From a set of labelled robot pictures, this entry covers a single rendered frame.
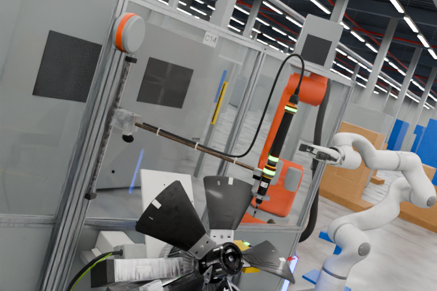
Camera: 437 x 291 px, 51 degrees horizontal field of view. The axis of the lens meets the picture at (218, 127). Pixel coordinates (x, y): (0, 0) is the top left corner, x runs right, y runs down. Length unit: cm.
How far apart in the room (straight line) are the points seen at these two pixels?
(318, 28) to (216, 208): 398
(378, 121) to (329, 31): 682
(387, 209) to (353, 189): 741
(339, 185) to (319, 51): 469
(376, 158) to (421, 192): 28
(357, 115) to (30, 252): 1076
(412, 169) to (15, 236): 177
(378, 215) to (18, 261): 161
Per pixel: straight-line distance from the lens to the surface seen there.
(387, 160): 214
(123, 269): 165
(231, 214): 182
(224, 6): 848
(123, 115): 187
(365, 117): 1225
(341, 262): 219
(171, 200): 164
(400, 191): 235
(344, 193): 971
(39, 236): 221
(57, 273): 217
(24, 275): 229
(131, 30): 186
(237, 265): 174
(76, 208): 204
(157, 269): 172
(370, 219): 224
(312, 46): 553
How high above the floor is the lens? 186
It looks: 7 degrees down
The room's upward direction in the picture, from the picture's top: 18 degrees clockwise
